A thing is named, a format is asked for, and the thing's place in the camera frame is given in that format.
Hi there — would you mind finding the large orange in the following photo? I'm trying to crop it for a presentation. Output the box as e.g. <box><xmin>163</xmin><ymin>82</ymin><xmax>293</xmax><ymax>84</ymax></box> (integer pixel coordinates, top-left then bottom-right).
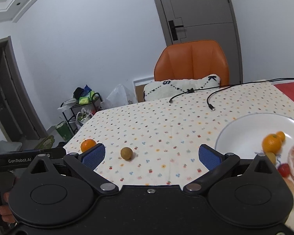
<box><xmin>81</xmin><ymin>139</ymin><xmax>96</xmax><ymax>153</ymax></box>
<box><xmin>262</xmin><ymin>134</ymin><xmax>283</xmax><ymax>154</ymax></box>

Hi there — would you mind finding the brown longan fruit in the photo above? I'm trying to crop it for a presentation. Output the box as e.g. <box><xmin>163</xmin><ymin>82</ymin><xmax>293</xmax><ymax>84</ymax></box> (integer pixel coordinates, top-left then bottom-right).
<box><xmin>120</xmin><ymin>147</ymin><xmax>133</xmax><ymax>161</ymax></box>
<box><xmin>266</xmin><ymin>152</ymin><xmax>276</xmax><ymax>165</ymax></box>

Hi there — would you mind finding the small mandarin orange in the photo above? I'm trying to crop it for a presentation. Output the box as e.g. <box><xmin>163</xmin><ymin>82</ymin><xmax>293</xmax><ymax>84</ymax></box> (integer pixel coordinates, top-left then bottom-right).
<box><xmin>276</xmin><ymin>131</ymin><xmax>286</xmax><ymax>142</ymax></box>

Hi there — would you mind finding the person's left hand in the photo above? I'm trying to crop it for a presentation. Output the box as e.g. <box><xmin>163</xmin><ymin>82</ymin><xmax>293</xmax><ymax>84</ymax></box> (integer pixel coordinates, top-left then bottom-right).
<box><xmin>0</xmin><ymin>205</ymin><xmax>16</xmax><ymax>224</ymax></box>

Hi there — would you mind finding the white plate blue rim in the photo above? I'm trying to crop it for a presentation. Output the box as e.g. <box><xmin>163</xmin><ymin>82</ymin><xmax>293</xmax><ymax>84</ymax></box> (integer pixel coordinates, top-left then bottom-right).
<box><xmin>214</xmin><ymin>113</ymin><xmax>294</xmax><ymax>168</ymax></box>

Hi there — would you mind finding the green carton on floor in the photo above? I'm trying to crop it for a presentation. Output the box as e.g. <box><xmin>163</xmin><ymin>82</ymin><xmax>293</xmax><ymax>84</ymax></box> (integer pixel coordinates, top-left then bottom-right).
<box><xmin>55</xmin><ymin>121</ymin><xmax>73</xmax><ymax>142</ymax></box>

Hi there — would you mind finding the white plastic bag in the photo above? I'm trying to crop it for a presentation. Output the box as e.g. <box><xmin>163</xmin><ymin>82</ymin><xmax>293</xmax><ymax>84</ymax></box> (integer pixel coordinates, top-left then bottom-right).
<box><xmin>75</xmin><ymin>108</ymin><xmax>93</xmax><ymax>130</ymax></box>

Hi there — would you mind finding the black metal shelf rack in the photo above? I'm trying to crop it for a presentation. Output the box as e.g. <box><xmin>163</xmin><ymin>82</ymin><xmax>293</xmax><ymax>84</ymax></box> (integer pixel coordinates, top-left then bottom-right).
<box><xmin>58</xmin><ymin>92</ymin><xmax>103</xmax><ymax>134</ymax></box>

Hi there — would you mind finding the green packet on shelf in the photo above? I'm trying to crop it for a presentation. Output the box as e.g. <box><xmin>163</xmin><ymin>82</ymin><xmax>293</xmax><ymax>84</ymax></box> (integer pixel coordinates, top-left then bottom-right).
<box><xmin>78</xmin><ymin>91</ymin><xmax>95</xmax><ymax>105</ymax></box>

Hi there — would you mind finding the floral patterned tablecloth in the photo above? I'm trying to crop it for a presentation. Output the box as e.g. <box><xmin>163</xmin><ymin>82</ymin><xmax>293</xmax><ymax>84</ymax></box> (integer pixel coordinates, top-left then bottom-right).
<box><xmin>63</xmin><ymin>82</ymin><xmax>294</xmax><ymax>234</ymax></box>

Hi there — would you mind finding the clear plastic bag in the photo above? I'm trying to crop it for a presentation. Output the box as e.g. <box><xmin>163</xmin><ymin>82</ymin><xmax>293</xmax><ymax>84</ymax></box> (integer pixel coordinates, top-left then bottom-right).
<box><xmin>105</xmin><ymin>84</ymin><xmax>137</xmax><ymax>109</ymax></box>

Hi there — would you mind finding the white black-stitched cushion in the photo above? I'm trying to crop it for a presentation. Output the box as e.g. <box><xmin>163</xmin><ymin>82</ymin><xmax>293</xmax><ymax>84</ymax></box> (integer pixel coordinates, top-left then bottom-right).
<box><xmin>143</xmin><ymin>74</ymin><xmax>221</xmax><ymax>101</ymax></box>

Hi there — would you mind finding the orange leather chair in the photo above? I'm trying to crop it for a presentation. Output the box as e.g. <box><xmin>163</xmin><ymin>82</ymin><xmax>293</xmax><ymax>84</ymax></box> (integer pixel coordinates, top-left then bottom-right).
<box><xmin>154</xmin><ymin>40</ymin><xmax>229</xmax><ymax>86</ymax></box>

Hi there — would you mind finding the grey door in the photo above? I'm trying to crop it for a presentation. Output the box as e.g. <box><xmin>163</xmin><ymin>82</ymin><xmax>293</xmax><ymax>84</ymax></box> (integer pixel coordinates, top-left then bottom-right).
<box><xmin>154</xmin><ymin>0</ymin><xmax>243</xmax><ymax>84</ymax></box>

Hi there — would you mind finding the black usb cable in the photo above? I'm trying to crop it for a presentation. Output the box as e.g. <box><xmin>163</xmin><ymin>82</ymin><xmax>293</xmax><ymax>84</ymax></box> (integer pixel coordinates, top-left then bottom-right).
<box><xmin>206</xmin><ymin>76</ymin><xmax>294</xmax><ymax>110</ymax></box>

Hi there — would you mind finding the dark doorway frame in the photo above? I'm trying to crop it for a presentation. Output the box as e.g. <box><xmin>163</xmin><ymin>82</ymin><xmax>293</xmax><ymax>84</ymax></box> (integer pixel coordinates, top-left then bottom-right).
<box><xmin>0</xmin><ymin>36</ymin><xmax>48</xmax><ymax>142</ymax></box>

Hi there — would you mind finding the black door handle lock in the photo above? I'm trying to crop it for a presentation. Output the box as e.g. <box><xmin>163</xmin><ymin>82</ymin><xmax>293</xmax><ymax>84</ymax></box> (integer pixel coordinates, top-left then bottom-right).
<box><xmin>168</xmin><ymin>20</ymin><xmax>184</xmax><ymax>41</ymax></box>

